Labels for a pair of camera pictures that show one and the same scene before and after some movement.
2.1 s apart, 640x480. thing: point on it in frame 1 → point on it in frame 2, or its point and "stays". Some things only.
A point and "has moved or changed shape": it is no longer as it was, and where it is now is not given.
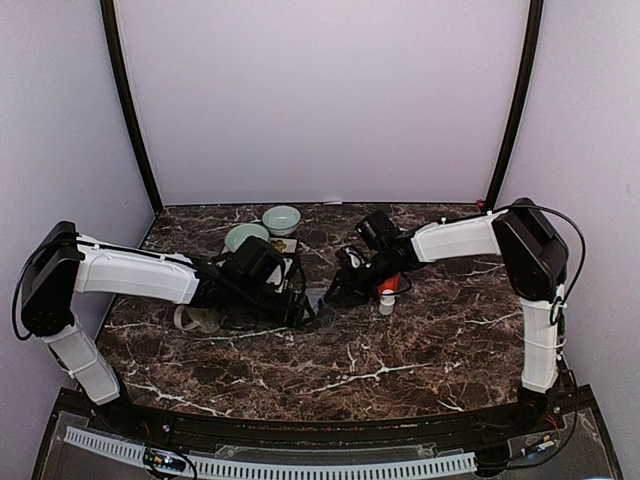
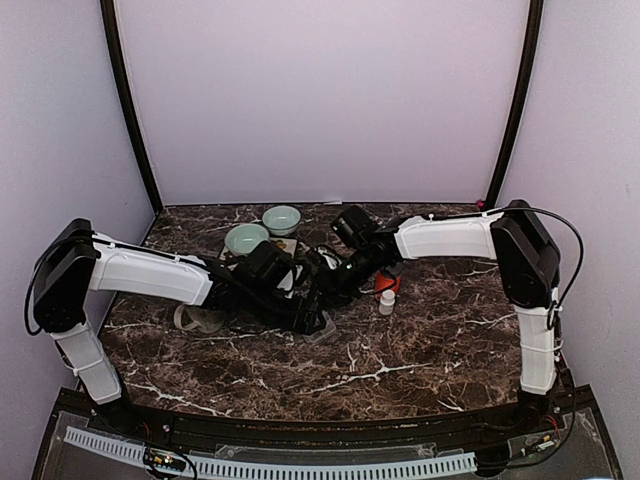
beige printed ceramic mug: (204, 319) stays
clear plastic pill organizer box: (316, 299) has moved or changed shape
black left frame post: (110, 21) stays
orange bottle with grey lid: (390, 284) stays
